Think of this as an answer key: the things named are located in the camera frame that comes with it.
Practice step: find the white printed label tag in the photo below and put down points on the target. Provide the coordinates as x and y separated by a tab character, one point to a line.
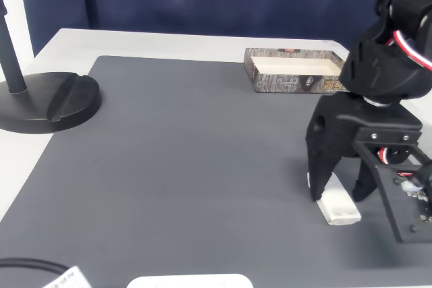
71	279

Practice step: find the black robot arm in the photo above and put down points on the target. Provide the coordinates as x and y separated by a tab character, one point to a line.
378	72

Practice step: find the black round stand base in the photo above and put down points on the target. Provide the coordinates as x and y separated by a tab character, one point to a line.
40	106

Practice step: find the white rectangular block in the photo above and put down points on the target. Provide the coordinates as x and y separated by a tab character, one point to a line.
341	207

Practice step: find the flat white device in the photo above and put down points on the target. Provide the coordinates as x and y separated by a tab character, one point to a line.
189	282

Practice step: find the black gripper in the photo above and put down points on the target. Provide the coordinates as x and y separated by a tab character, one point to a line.
337	133

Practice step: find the dark patterned cardboard tray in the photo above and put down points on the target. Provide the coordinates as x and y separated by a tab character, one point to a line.
270	84

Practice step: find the grey table mat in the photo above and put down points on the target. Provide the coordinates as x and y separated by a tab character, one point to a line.
185	166

